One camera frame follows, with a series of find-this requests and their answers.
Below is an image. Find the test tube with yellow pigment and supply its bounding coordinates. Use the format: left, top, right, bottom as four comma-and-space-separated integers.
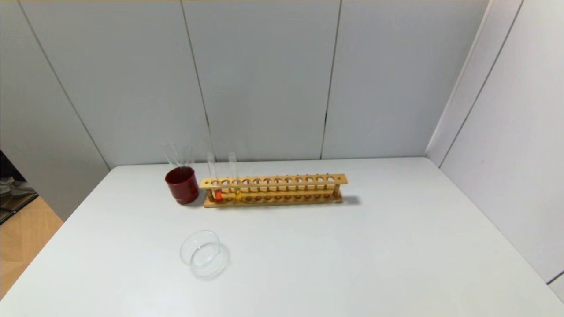
228, 152, 242, 202

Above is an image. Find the test tube with red pigment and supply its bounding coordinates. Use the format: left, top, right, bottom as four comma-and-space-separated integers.
207, 152, 223, 203

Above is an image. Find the wooden test tube rack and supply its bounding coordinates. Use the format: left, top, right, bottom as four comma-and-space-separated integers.
199, 173, 349, 208

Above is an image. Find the dark red cup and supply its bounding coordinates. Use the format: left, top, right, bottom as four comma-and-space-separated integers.
165, 166, 200, 205

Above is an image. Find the clear glass beaker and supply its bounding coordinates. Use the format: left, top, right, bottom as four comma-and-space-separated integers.
179, 230, 230, 279

